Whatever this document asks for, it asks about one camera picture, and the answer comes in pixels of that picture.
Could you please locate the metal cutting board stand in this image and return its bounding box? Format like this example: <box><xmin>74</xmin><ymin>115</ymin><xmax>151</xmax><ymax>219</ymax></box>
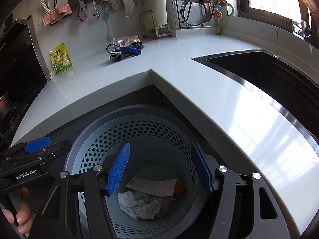
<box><xmin>140</xmin><ymin>10</ymin><xmax>171</xmax><ymax>39</ymax></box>

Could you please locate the white paper ball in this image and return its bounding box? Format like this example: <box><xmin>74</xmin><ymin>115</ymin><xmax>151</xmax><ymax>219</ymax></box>
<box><xmin>135</xmin><ymin>197</ymin><xmax>162</xmax><ymax>220</ymax></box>

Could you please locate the orange round toy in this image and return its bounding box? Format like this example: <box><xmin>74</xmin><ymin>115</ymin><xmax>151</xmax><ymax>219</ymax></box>
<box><xmin>174</xmin><ymin>183</ymin><xmax>184</xmax><ymax>196</ymax></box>

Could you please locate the white hanging cloth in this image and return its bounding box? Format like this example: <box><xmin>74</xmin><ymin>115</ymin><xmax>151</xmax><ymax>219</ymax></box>
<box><xmin>122</xmin><ymin>0</ymin><xmax>136</xmax><ymax>17</ymax></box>

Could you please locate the yellow-green gas hose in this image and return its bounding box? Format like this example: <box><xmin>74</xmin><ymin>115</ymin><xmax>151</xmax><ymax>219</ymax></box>
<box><xmin>215</xmin><ymin>3</ymin><xmax>235</xmax><ymax>36</ymax></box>

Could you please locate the yellow green refill pouch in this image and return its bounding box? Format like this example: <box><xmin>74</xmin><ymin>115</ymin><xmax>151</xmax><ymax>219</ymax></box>
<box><xmin>50</xmin><ymin>43</ymin><xmax>72</xmax><ymax>75</ymax></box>

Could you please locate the black kitchen sink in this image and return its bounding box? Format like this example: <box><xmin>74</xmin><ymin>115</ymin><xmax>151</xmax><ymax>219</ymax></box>
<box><xmin>194</xmin><ymin>50</ymin><xmax>318</xmax><ymax>152</ymax></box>

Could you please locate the glass mug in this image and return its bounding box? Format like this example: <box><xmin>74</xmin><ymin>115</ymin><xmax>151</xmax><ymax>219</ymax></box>
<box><xmin>291</xmin><ymin>20</ymin><xmax>311</xmax><ymax>40</ymax></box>

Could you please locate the blue white bottle brush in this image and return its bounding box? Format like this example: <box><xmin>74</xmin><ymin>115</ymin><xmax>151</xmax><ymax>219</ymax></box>
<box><xmin>104</xmin><ymin>11</ymin><xmax>114</xmax><ymax>39</ymax></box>

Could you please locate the dark cloth scrap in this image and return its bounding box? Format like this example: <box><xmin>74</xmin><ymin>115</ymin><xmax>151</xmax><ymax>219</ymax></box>
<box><xmin>106</xmin><ymin>42</ymin><xmax>144</xmax><ymax>62</ymax></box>

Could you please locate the black lid rack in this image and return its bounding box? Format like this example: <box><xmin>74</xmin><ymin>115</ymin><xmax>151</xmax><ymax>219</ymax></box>
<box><xmin>175</xmin><ymin>0</ymin><xmax>213</xmax><ymax>29</ymax></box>

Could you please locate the grey hanging cloth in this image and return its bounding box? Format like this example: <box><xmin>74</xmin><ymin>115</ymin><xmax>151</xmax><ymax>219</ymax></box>
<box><xmin>102</xmin><ymin>0</ymin><xmax>123</xmax><ymax>11</ymax></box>

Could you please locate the grey perforated trash bin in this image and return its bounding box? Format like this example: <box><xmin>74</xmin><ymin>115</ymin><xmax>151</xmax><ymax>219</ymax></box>
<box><xmin>64</xmin><ymin>105</ymin><xmax>207</xmax><ymax>238</ymax></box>

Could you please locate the purple grey scrub cloth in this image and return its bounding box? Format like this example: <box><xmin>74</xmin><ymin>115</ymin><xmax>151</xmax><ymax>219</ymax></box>
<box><xmin>77</xmin><ymin>0</ymin><xmax>88</xmax><ymax>23</ymax></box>

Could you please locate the person's left hand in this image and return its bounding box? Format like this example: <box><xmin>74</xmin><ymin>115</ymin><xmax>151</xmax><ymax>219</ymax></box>
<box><xmin>15</xmin><ymin>187</ymin><xmax>34</xmax><ymax>238</ymax></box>

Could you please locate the white chopsticks bundle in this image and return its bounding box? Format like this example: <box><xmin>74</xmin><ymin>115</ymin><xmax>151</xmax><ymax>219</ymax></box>
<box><xmin>39</xmin><ymin>0</ymin><xmax>50</xmax><ymax>12</ymax></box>

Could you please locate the clear plastic cup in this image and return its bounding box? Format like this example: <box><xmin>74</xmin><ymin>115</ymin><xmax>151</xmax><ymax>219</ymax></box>
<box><xmin>112</xmin><ymin>36</ymin><xmax>140</xmax><ymax>47</ymax></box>

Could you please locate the metal ladle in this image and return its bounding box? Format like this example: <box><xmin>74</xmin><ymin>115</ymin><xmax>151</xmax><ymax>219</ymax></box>
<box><xmin>91</xmin><ymin>0</ymin><xmax>100</xmax><ymax>18</ymax></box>

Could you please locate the pink wavy sponge cloth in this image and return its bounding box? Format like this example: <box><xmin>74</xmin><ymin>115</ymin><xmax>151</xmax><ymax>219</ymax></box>
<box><xmin>42</xmin><ymin>1</ymin><xmax>72</xmax><ymax>26</ymax></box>

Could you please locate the white tissue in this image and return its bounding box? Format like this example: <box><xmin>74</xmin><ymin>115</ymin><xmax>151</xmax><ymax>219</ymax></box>
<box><xmin>117</xmin><ymin>191</ymin><xmax>137</xmax><ymax>219</ymax></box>

